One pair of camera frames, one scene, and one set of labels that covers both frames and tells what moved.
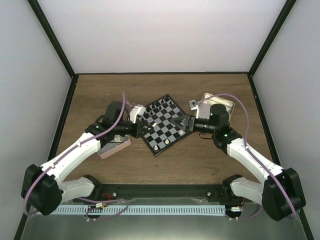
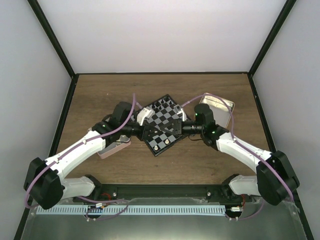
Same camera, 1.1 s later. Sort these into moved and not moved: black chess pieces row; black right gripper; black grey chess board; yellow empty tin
Moved: black right gripper
Not moved: black grey chess board; yellow empty tin; black chess pieces row
